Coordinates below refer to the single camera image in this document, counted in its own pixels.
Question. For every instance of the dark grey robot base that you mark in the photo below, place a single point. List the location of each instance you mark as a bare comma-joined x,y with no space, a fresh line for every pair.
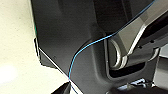
66,33

